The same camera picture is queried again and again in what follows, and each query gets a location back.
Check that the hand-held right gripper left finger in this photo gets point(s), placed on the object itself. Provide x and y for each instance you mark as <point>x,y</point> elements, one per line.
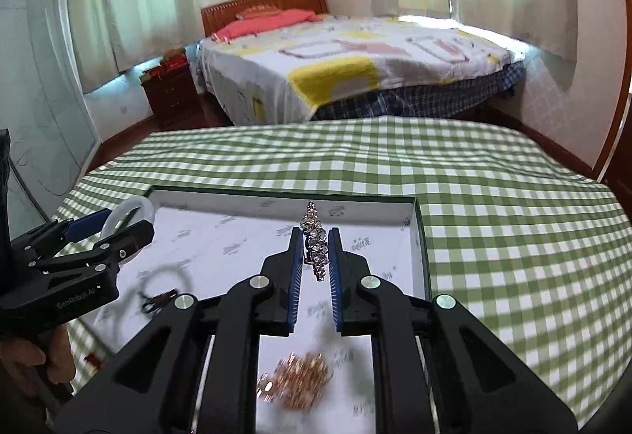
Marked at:
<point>295,276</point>

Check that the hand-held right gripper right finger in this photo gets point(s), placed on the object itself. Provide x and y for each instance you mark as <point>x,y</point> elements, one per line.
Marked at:
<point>336,276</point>

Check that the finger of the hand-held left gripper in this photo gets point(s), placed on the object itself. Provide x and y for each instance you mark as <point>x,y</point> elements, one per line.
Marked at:
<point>89,224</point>
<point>126,241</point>

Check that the white jade bangle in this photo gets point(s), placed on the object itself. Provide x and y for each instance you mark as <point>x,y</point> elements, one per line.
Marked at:
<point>140,208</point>

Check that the green tray with white lining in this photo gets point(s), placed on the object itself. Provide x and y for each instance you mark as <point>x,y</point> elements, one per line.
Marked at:
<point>222,236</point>

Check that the rose gold jewelry piece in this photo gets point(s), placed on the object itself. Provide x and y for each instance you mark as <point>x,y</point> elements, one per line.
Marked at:
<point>301,379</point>

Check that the person's left hand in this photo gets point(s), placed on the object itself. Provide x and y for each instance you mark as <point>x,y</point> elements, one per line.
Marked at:
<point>19,365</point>

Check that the frosted glass wardrobe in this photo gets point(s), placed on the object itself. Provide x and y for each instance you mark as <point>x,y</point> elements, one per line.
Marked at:
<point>39,93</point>

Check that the dark wooden nightstand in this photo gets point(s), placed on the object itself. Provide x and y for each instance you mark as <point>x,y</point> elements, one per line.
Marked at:
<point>173,96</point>

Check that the green checkered tablecloth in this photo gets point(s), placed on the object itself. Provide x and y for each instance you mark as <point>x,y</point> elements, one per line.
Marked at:
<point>493,217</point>

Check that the red box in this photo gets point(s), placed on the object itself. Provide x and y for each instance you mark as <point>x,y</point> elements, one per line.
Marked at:
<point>173,66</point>

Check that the blue plaid bed sheet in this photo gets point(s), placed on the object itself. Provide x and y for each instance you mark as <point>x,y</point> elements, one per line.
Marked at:
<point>419,101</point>

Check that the bed with patterned sheet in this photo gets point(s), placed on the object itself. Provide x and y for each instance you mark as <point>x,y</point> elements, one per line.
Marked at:
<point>345,64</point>

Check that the pink pillow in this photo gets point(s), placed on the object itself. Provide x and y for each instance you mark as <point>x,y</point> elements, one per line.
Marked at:
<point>261,22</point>

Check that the orange patterned cushion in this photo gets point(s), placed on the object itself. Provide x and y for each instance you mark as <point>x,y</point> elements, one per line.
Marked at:
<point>261,10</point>

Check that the brown wooden door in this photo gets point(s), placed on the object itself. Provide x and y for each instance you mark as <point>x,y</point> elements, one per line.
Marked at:
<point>617,118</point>

